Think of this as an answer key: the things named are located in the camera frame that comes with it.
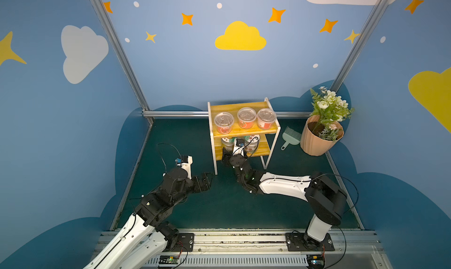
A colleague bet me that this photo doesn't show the circuit board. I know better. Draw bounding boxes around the circuit board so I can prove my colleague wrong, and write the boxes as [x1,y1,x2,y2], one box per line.
[307,255,325,269]
[158,256,180,266]

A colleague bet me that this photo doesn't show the right circuit board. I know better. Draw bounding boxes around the right circuit board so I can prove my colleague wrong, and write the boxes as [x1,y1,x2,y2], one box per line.
[307,255,325,269]

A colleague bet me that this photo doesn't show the left circuit board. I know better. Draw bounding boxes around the left circuit board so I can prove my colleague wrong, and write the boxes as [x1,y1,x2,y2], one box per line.
[158,256,180,266]

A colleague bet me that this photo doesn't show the pink flower label seed jar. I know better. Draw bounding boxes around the pink flower label seed jar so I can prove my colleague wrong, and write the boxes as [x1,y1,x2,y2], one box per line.
[244,135,260,154]

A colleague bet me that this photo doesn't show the white flower plant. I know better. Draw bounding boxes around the white flower plant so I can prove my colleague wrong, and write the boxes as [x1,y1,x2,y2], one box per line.
[309,87,355,142]

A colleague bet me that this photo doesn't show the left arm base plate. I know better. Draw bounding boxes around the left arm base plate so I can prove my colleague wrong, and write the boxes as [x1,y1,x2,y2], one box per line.
[165,233,195,252]

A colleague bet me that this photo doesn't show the aluminium corner post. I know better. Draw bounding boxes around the aluminium corner post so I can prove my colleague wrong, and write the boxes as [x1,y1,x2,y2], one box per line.
[90,0,154,126]
[330,0,390,92]

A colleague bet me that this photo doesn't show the pink ribbed flower pot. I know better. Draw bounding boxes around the pink ribbed flower pot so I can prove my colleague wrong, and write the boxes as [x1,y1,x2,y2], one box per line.
[300,115,344,156]

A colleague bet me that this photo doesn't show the sunflower label seed jar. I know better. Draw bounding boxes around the sunflower label seed jar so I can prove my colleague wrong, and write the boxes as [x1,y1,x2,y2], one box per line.
[221,137,235,153]

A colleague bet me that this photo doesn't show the aluminium back rail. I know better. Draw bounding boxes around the aluminium back rail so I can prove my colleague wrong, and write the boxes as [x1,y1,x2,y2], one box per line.
[142,111,311,119]

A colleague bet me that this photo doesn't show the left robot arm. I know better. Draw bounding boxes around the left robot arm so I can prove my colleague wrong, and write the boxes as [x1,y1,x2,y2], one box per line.
[85,167,213,269]

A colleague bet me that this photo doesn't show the aluminium front rail base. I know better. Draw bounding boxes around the aluminium front rail base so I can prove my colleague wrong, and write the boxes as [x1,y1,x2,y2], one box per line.
[87,228,393,269]

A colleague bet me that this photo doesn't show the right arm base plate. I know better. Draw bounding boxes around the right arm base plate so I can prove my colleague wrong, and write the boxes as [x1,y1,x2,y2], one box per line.
[285,231,335,252]

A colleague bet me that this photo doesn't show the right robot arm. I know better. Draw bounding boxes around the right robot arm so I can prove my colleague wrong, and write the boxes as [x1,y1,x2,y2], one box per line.
[222,153,348,247]

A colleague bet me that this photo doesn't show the right aluminium corner post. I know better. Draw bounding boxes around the right aluminium corner post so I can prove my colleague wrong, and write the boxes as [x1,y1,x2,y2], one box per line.
[330,0,390,92]

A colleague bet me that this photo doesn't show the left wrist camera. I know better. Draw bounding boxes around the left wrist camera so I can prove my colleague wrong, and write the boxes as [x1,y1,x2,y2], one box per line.
[176,156,193,179]

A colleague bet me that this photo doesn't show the clear lid seed container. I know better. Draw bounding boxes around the clear lid seed container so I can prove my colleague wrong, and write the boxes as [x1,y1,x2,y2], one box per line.
[257,108,277,130]
[237,107,257,129]
[214,112,234,135]

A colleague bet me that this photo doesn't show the left aluminium corner post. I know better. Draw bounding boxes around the left aluminium corner post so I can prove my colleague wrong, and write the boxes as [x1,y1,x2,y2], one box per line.
[90,0,154,126]

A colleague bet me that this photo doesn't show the mint green hand brush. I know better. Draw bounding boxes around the mint green hand brush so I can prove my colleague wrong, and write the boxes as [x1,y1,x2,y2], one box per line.
[281,127,301,150]

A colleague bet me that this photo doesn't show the white frame wooden shelf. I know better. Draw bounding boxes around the white frame wooden shelf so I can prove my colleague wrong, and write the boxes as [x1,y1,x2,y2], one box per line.
[208,98,281,175]

